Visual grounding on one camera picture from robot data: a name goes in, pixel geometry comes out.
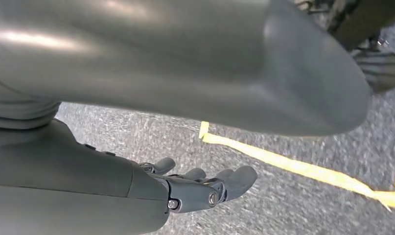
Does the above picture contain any yellow tape floor square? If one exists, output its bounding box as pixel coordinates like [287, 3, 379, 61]
[199, 121, 395, 212]

